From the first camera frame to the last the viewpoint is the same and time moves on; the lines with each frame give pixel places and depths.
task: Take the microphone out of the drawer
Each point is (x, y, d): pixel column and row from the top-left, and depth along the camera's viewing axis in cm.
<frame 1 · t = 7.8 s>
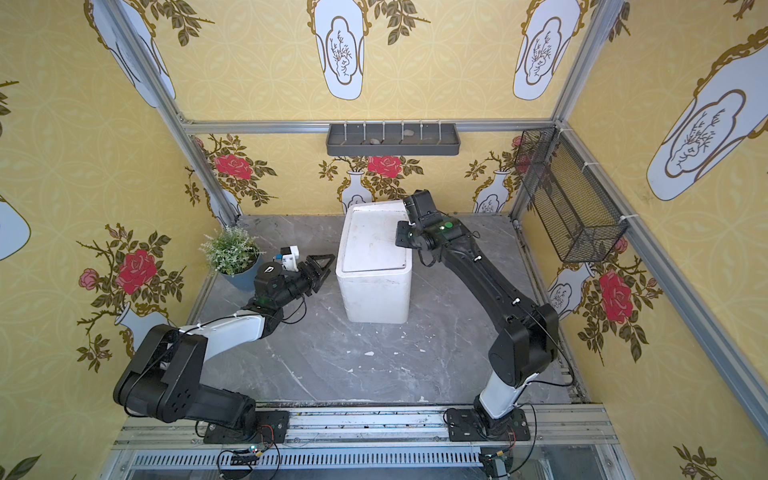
left hand: (331, 263, 85), fingers open
right hand: (394, 236, 83), fingers open
white plastic drawer cabinet: (374, 271, 76), point 25 cm above the table
green potted plant: (235, 254, 90), point 18 cm above the table

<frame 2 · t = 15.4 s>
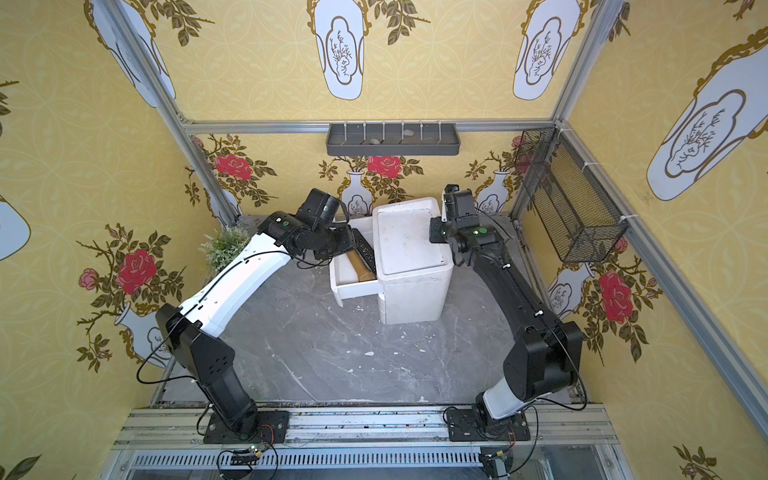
left hand: (351, 244, 79), fingers open
right hand: (429, 225, 83), fingers closed
white top drawer: (344, 280, 82), point 19 cm above the table
wooden rolling pin: (363, 273, 84), point 19 cm above the table
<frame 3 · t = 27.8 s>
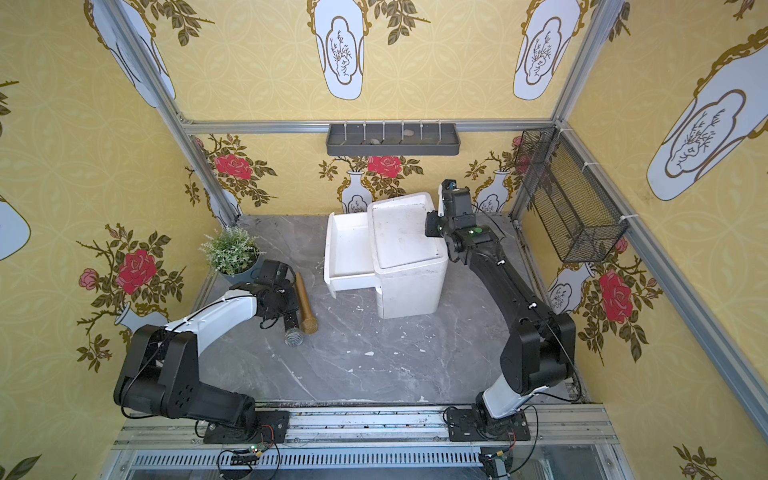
left hand: (289, 303, 92), fingers open
right hand: (423, 220, 85), fingers closed
white top drawer: (349, 257, 90), point 17 cm above the table
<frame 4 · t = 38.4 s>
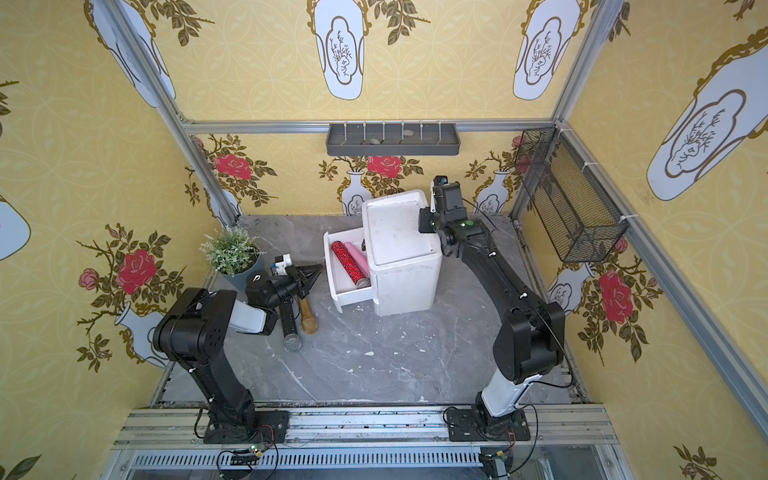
left hand: (319, 266, 89), fingers closed
right hand: (417, 217, 86), fingers closed
red glitter microphone: (349, 265, 94), point 12 cm above the table
pink microphone: (361, 258, 97), point 11 cm above the table
